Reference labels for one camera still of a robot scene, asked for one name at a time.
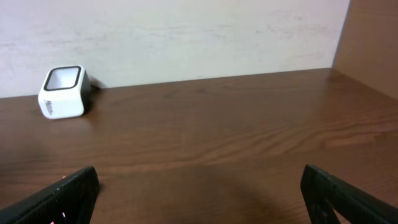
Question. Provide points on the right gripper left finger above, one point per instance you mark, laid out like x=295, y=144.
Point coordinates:
x=70, y=200

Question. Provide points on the white barcode scanner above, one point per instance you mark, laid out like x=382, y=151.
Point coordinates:
x=65, y=92

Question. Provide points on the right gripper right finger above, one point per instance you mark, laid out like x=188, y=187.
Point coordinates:
x=326, y=195

